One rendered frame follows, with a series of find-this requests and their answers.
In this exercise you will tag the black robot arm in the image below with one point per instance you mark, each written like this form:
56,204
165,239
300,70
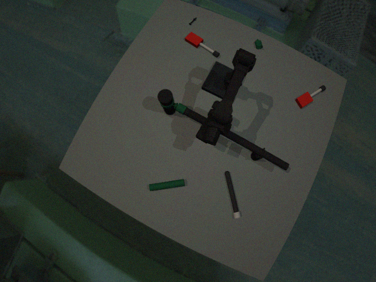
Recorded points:
220,119

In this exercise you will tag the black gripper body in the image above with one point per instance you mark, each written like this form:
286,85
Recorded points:
201,132

